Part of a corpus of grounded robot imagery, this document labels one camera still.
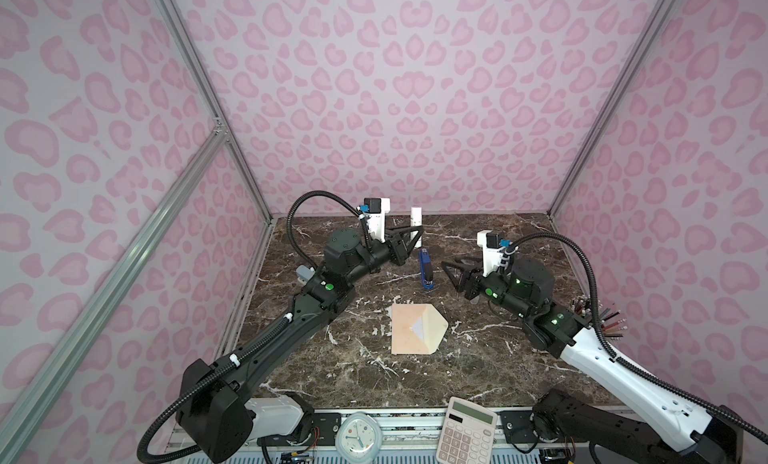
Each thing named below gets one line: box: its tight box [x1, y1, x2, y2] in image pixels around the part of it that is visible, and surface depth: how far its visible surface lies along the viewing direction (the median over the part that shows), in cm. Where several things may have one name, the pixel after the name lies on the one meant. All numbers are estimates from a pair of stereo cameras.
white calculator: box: [436, 396, 498, 464], surface depth 72 cm
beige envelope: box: [391, 303, 449, 355], surface depth 92 cm
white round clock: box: [335, 411, 383, 464], surface depth 71 cm
